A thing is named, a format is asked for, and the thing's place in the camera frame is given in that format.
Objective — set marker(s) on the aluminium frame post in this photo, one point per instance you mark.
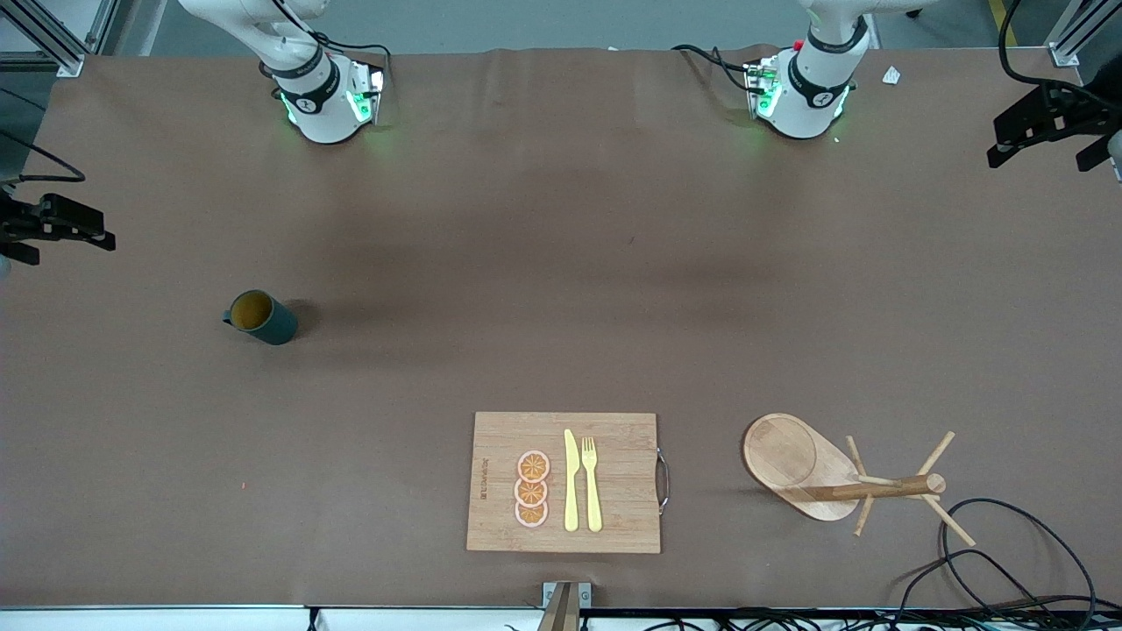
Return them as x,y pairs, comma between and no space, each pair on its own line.
1065,53
61,57

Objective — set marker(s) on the brown table cover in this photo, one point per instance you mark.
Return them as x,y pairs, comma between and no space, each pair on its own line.
263,438

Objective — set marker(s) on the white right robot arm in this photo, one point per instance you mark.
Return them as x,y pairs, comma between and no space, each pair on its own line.
320,114

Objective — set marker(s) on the white paper scrap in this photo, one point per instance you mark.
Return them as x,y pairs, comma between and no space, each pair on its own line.
891,75

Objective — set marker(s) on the white table edge rail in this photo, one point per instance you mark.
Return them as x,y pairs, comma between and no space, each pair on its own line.
175,620

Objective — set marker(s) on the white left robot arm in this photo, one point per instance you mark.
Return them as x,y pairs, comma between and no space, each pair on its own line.
811,101

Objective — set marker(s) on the orange slice toy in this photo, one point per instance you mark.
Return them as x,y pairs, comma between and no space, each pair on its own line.
533,465

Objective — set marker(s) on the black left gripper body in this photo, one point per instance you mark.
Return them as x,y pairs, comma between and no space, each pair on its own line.
1075,117

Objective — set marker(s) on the dark green ribbed cup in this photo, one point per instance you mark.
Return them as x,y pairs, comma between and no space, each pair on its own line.
272,324

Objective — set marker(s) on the wooden cup tree stand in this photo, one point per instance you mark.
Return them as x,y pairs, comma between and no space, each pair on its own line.
780,456

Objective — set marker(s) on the yellow plastic fork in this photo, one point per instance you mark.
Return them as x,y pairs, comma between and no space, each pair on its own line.
593,499

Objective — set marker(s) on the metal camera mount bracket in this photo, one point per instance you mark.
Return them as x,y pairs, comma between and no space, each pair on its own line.
561,609

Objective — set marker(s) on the yellow plastic knife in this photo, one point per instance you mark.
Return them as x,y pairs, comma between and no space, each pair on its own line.
571,491

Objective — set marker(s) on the bamboo cutting board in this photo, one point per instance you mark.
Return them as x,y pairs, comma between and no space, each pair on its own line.
614,526

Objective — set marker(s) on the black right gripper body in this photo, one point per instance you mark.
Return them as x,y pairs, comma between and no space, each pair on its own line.
19,223

